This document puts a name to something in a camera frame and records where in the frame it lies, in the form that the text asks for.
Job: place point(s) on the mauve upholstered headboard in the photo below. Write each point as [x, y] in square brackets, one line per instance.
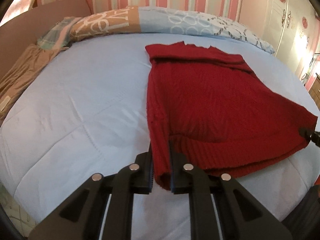
[27, 27]

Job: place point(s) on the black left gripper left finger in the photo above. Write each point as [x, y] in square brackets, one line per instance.
[102, 207]

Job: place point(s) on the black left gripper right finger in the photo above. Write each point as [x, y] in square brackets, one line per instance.
[220, 207]

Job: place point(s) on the red knit sweater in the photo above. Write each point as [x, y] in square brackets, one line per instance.
[211, 107]

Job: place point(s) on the wooden dresser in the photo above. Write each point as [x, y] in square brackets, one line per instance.
[314, 91]

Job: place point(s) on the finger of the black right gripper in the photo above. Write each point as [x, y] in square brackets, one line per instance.
[310, 136]

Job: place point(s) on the tan folded garment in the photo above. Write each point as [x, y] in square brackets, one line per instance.
[25, 70]

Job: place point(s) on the white wardrobe with floral handles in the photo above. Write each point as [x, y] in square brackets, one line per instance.
[291, 27]

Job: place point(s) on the plaid pastel folded cloth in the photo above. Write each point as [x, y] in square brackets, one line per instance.
[59, 35]

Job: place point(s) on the patterned blue and tan pillow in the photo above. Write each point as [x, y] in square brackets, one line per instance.
[134, 19]

